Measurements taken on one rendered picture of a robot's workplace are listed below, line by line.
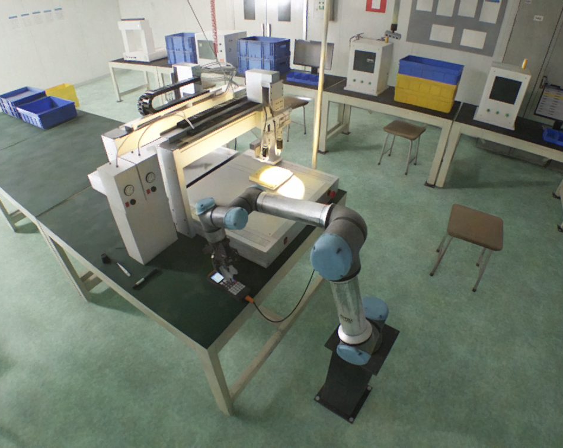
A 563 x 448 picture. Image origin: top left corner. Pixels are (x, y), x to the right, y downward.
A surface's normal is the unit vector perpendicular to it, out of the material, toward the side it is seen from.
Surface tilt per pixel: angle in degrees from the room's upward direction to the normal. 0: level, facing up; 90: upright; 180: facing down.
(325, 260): 83
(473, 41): 90
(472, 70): 90
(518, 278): 0
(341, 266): 83
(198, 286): 0
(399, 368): 0
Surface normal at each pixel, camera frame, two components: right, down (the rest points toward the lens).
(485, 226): 0.01, -0.77
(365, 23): -0.54, 0.53
